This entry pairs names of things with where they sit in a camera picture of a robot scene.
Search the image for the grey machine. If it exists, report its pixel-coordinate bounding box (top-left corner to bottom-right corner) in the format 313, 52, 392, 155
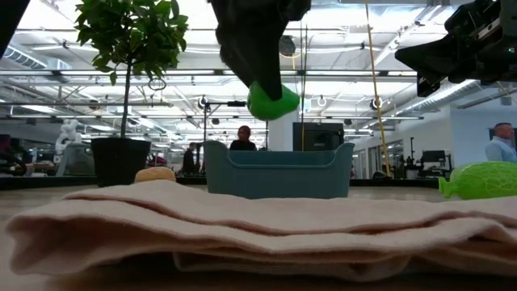
55, 142, 96, 178

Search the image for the black hanging cable reel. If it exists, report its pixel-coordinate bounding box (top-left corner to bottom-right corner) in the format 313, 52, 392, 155
278, 35, 297, 57

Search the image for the yellow cable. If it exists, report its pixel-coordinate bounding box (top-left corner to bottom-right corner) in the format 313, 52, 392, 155
364, 0, 392, 178

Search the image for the person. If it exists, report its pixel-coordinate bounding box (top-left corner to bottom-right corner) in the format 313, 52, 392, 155
229, 124, 258, 152
181, 141, 199, 175
484, 122, 517, 164

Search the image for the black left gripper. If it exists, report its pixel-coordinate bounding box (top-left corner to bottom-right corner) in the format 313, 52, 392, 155
209, 0, 313, 103

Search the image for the teal plastic container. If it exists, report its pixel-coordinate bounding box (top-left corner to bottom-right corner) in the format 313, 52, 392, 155
202, 140, 355, 200

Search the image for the tan potato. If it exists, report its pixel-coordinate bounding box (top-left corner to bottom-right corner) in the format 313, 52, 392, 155
134, 167, 177, 184

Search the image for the green potted plant black pot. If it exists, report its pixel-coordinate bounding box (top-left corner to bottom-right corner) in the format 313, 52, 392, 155
74, 0, 190, 188

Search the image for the light green netted fruit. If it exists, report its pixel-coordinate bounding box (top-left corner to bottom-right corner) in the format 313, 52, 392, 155
438, 161, 517, 201

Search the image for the smooth bright green pepper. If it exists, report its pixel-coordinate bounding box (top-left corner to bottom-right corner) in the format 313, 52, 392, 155
246, 80, 301, 121

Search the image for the black computer case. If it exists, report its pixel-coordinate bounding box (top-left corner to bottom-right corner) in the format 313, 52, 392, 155
292, 121, 345, 153

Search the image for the folded beige cloth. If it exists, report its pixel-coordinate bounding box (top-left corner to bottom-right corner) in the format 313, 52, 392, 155
4, 179, 517, 284

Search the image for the white robot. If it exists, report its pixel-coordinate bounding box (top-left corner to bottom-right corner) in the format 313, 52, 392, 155
55, 118, 82, 154

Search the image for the black computer monitor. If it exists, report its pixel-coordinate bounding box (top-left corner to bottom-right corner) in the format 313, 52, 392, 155
421, 150, 447, 165

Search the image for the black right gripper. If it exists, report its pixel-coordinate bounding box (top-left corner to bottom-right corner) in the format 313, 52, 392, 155
394, 0, 517, 99

